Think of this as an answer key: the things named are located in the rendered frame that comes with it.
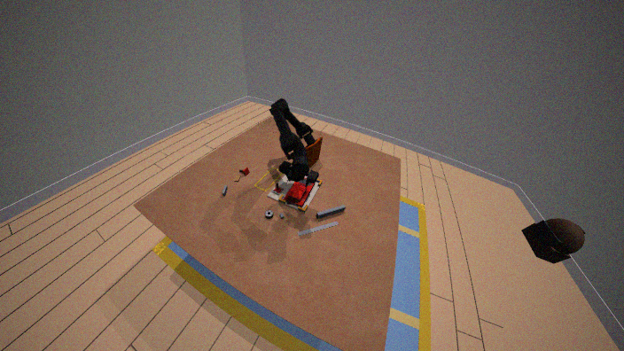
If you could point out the grey flat bar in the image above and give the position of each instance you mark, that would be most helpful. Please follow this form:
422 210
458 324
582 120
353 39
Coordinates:
318 228

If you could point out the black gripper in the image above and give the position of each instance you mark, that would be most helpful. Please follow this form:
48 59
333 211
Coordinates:
285 167

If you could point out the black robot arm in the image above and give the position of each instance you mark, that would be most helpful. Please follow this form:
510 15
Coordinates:
289 141

